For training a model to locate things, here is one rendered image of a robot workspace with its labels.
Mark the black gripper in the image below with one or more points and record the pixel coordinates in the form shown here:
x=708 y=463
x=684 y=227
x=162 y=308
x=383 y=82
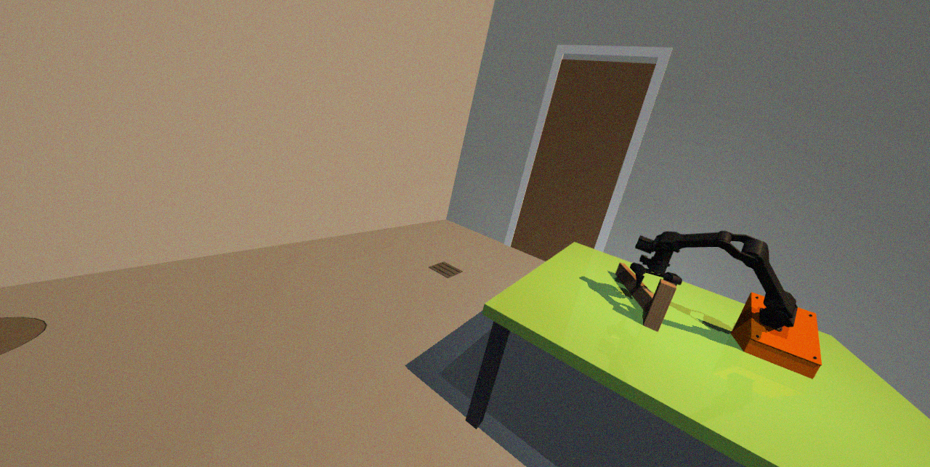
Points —
x=658 y=268

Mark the wooden post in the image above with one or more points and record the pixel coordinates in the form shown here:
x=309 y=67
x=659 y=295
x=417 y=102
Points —
x=659 y=305

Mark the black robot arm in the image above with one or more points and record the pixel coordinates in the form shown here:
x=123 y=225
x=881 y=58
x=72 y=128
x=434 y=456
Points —
x=780 y=305

